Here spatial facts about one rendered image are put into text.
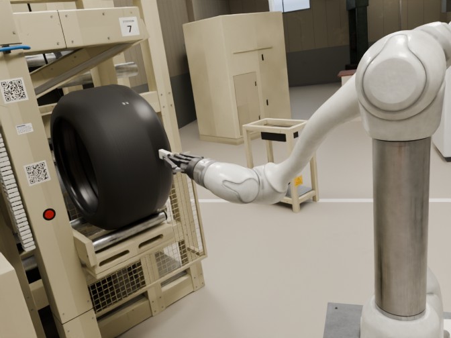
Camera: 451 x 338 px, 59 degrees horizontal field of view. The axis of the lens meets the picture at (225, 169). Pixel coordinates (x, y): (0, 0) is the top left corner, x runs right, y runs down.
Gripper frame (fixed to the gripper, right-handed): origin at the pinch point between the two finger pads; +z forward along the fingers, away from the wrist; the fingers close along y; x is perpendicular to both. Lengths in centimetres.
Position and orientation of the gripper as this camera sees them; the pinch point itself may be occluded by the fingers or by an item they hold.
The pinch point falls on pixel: (166, 155)
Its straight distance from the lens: 140.2
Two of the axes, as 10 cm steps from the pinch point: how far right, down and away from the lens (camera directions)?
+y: -7.4, 2.9, -6.0
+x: 0.5, 9.2, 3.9
